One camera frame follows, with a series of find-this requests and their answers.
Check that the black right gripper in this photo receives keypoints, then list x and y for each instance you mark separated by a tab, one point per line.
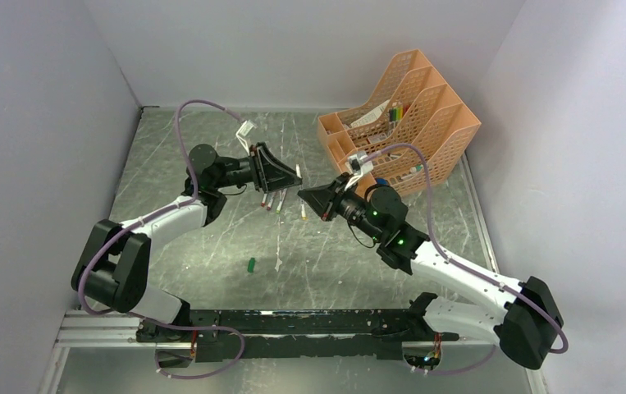
323	200

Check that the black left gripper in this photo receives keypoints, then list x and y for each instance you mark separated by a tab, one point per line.
269	173

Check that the white pen green tip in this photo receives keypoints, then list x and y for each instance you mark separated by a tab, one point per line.
281	200

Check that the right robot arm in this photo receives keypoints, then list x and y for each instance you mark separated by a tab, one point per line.
520	317

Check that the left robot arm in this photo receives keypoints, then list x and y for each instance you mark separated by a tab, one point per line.
114	265

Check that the white paper booklet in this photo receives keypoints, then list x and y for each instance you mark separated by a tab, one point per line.
371	116

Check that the orange plastic desk organizer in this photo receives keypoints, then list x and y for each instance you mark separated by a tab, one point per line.
436	121

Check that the pack of coloured markers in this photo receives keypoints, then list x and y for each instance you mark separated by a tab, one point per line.
395	114

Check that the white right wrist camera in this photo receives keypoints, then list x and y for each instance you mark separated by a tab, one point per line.
360	164

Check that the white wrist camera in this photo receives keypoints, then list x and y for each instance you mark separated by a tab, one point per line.
360	164
243	132

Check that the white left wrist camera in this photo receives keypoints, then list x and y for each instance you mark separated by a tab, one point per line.
243	132

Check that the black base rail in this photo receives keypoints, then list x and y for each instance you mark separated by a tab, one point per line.
221	335

